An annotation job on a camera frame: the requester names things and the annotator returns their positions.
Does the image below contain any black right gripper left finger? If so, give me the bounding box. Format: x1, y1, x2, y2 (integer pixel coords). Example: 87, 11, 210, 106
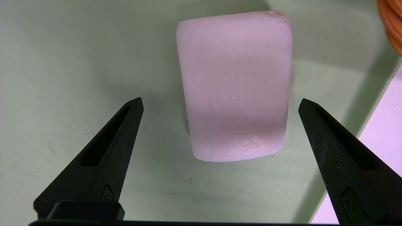
33, 97, 144, 218

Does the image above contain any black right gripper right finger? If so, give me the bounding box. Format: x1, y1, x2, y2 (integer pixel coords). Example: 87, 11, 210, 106
298, 98, 402, 226

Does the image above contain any white soap bar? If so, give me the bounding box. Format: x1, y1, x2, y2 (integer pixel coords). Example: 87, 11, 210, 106
176, 11, 293, 163

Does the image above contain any orange wicker basket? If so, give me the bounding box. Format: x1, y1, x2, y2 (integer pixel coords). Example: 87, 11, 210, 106
376, 0, 402, 57

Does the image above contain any light green plastic tray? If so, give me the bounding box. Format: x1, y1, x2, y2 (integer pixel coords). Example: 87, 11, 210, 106
0, 0, 402, 224

